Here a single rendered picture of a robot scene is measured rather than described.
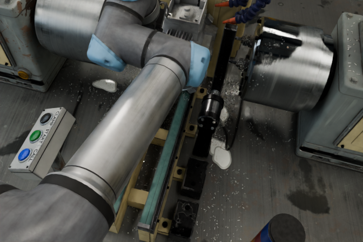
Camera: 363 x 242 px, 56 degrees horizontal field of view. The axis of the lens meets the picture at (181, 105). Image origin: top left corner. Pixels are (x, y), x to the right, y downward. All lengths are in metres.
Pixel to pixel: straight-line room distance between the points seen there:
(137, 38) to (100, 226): 0.34
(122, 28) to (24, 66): 0.63
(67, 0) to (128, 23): 0.41
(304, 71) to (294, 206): 0.41
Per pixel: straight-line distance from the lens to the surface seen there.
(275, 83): 0.93
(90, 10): 0.99
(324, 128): 1.05
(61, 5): 1.02
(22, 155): 0.83
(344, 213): 1.15
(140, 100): 0.48
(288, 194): 1.10
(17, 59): 1.20
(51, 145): 0.83
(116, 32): 0.62
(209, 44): 1.01
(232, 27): 0.79
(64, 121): 0.86
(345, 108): 0.98
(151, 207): 0.89
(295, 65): 0.93
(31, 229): 0.37
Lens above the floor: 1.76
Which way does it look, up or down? 55 degrees down
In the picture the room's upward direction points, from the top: 6 degrees clockwise
